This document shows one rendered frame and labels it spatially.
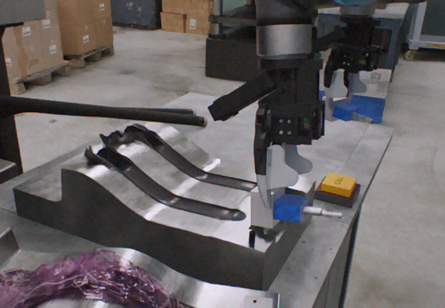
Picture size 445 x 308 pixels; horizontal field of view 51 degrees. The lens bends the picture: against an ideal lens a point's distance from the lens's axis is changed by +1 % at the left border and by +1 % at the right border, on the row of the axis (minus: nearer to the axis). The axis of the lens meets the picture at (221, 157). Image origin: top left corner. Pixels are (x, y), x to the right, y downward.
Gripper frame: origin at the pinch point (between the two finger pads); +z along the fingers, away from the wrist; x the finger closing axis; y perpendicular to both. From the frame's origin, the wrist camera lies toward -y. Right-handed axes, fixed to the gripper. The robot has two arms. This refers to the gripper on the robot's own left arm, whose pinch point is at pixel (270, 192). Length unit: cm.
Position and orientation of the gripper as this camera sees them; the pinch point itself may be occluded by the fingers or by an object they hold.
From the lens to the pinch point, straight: 71.5
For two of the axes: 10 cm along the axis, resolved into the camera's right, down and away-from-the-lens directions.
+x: 4.4, -2.3, 8.7
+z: 0.3, 9.7, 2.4
